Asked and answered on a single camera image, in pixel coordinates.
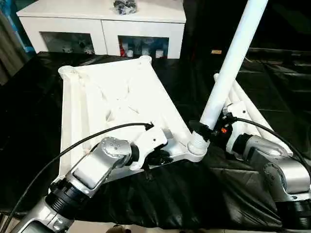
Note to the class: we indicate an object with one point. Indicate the white plastic table top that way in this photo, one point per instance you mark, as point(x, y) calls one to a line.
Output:
point(97, 97)

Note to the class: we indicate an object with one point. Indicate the black table mat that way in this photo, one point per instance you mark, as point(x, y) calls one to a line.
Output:
point(182, 194)

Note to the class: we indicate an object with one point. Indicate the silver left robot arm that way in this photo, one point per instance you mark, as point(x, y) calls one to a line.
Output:
point(92, 165)

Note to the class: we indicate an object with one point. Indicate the grey curtain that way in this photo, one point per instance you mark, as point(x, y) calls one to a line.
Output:
point(12, 43)

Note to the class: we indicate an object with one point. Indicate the white glass-door cabinet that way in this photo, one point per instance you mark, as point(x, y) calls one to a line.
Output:
point(97, 26)

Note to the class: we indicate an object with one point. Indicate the bag of black parts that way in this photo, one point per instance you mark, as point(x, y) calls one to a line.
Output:
point(125, 6)

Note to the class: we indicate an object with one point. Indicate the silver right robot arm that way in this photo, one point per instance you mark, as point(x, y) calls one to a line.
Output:
point(279, 170)

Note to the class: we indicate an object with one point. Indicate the small tan label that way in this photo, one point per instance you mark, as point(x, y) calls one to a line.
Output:
point(216, 51)

